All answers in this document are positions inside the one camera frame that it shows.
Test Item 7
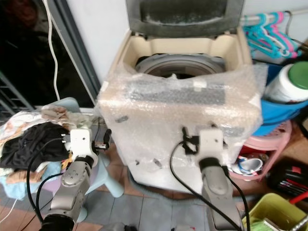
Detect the black garment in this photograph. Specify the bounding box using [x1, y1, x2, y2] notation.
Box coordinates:
[0, 123, 71, 170]

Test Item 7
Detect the grey washer drum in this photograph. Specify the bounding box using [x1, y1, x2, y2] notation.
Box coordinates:
[135, 54, 226, 79]

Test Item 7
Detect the light blue towel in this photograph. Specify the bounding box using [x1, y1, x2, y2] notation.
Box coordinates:
[2, 164, 65, 201]

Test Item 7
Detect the white item in pink basket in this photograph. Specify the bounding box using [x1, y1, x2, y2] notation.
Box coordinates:
[232, 156, 264, 177]

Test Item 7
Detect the pink plastic clothes hanger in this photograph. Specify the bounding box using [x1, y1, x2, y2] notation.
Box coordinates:
[273, 12, 303, 54]

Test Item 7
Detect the white bottle with green cap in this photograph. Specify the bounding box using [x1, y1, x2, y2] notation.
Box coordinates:
[265, 61, 308, 104]

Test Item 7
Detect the yellow-green plastic bin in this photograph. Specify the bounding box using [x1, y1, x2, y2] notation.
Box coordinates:
[242, 192, 308, 231]

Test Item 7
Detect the black and red box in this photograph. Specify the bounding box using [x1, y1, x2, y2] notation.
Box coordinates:
[269, 163, 308, 204]

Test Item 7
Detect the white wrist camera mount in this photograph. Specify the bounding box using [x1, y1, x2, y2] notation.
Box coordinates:
[198, 127, 224, 160]
[70, 128, 93, 158]

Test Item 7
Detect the pink plastic basket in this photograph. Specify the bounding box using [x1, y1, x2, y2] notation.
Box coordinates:
[227, 120, 293, 182]

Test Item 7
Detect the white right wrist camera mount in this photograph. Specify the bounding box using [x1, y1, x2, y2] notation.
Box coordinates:
[198, 127, 224, 160]

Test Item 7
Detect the blue plastic basin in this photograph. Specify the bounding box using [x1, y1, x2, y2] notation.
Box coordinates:
[252, 63, 308, 138]

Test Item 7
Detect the dark metal window grille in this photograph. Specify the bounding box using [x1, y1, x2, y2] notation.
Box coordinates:
[0, 71, 30, 122]

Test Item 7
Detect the white hanging wall cable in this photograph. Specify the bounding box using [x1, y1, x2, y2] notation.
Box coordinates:
[42, 0, 61, 102]

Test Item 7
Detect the grey washing machine lid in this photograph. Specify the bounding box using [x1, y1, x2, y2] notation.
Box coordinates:
[125, 0, 246, 40]

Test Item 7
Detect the clear bubble wrap sheet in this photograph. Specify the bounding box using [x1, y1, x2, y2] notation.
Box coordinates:
[95, 64, 269, 167]

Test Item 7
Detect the teal plastic clothes hanger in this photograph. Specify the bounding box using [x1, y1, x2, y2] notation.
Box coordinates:
[243, 13, 290, 60]

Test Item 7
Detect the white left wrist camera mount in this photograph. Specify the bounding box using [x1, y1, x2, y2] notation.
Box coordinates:
[70, 128, 93, 158]

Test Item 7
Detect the cream floral cloth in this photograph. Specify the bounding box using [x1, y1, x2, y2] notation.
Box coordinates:
[0, 107, 83, 145]

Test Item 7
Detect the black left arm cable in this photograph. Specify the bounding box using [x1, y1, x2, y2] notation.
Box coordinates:
[26, 136, 74, 228]

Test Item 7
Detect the cream top-load washing machine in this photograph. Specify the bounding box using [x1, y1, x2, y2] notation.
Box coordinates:
[99, 28, 263, 194]

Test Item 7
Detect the white floor cable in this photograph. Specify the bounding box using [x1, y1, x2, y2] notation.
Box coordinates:
[0, 199, 16, 228]

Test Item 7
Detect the grey door frame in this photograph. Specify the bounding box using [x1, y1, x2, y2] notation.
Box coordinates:
[48, 0, 102, 109]

